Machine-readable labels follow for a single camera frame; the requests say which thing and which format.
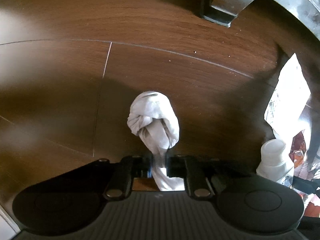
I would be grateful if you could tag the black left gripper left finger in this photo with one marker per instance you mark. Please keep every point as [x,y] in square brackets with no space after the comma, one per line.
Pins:
[117,178]

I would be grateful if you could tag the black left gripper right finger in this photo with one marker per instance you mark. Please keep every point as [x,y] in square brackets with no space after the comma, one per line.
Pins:
[200,177]

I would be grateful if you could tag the white knotted sock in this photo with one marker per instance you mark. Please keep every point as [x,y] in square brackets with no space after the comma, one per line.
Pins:
[153,119]

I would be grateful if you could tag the white plastic bottle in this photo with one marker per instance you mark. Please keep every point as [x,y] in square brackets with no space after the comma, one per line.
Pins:
[276,165]

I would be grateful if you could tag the white crumpled wrapper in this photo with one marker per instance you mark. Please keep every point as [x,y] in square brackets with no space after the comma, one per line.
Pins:
[287,112]

